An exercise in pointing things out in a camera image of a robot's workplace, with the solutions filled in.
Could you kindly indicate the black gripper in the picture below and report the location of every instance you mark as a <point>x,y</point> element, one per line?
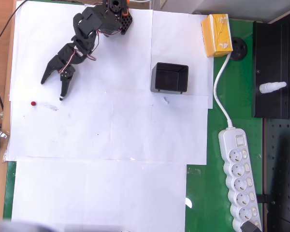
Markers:
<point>58,63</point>

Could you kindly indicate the small red block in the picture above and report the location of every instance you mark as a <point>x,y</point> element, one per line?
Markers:
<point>33,103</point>

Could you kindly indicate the black square container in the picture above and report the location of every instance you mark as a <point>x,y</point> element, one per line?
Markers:
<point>169,78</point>

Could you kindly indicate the yellow cardboard box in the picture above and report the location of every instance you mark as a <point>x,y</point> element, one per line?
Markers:
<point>217,36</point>

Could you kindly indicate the white paper sheet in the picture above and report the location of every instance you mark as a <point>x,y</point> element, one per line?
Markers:
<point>99,193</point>
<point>111,133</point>
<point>135,60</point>
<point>38,36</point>
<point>174,36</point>

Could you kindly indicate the green table mat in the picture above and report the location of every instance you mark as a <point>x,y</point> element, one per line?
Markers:
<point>241,96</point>

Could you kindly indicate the white power strip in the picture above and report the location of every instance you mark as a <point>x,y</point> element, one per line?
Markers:
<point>239,174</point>

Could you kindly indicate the black metal shelf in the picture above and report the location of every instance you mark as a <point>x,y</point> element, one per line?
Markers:
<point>270,60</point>

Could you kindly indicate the small white bottle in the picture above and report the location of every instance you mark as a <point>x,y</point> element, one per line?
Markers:
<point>271,87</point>

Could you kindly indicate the black power plug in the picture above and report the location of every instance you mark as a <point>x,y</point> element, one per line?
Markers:
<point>250,227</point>

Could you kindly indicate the black pegboard panel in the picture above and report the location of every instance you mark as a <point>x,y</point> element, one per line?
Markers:
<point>282,174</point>

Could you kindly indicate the black bracket clip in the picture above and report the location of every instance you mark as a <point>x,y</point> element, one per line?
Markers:
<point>265,198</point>

